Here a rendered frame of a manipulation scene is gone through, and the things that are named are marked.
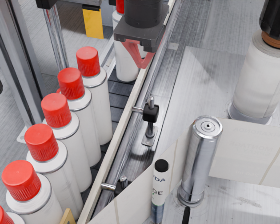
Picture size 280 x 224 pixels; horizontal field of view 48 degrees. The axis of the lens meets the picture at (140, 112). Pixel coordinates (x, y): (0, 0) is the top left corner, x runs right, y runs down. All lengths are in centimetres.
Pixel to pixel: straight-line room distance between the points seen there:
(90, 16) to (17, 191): 29
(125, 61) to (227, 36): 41
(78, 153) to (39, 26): 63
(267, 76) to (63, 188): 37
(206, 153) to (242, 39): 61
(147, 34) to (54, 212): 27
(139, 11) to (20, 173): 27
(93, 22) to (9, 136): 34
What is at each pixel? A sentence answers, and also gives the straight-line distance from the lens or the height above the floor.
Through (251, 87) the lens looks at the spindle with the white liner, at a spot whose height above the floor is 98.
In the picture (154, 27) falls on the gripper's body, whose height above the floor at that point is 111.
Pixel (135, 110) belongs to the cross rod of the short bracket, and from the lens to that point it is 62.
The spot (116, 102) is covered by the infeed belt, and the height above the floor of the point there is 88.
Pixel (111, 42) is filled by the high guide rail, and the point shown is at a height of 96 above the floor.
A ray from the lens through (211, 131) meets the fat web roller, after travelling 40.
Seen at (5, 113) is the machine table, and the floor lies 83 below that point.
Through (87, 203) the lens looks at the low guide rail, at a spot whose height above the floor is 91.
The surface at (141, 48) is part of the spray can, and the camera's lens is 76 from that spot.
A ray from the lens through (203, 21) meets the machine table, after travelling 104.
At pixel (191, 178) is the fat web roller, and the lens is 47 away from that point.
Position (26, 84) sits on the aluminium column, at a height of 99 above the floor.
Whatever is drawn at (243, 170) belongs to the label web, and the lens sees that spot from 51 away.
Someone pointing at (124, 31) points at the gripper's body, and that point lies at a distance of 47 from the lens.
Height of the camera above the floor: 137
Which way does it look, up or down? 48 degrees down
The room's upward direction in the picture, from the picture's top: straight up
